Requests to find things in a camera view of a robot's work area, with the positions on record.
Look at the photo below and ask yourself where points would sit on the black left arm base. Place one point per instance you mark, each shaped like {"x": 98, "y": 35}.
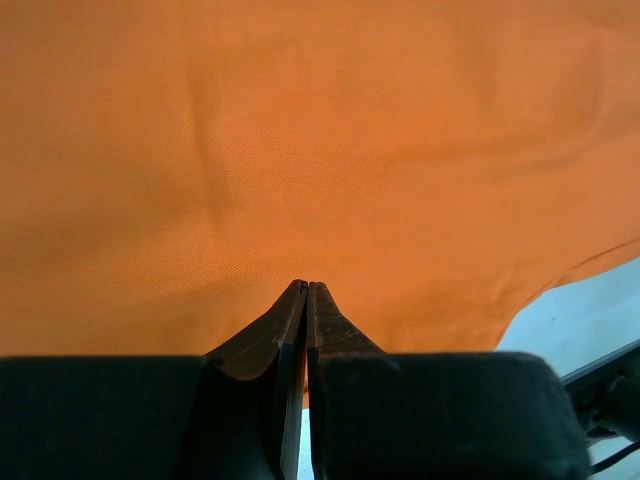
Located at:
{"x": 605, "y": 398}

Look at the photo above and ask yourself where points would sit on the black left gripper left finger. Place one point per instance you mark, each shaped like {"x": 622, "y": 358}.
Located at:
{"x": 233, "y": 413}

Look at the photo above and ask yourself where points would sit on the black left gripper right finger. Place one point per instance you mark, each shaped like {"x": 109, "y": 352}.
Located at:
{"x": 486, "y": 415}

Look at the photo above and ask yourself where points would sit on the orange trousers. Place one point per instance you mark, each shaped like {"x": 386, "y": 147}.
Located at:
{"x": 168, "y": 167}

